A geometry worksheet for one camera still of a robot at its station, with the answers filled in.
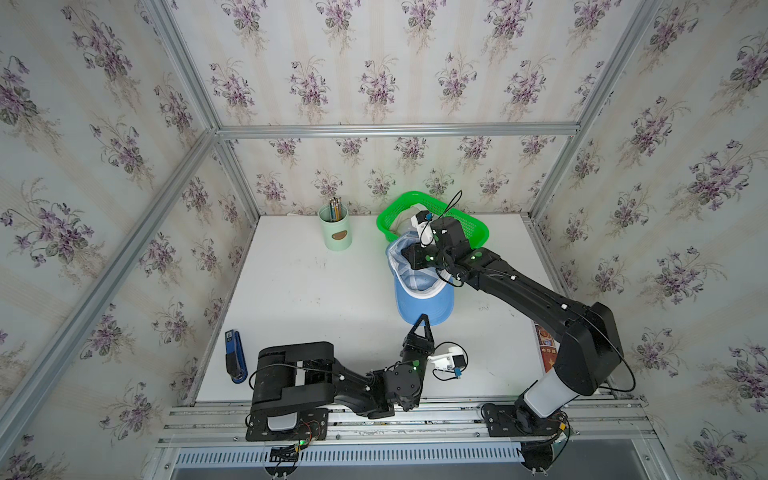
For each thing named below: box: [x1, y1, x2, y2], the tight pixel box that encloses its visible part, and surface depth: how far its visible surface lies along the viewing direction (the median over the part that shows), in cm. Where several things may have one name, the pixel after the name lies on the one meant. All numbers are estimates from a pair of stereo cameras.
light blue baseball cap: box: [386, 232, 455, 326], surface depth 75 cm
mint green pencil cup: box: [318, 204, 353, 252], surface depth 106 cm
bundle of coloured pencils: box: [329, 196, 343, 221], surface depth 103 cm
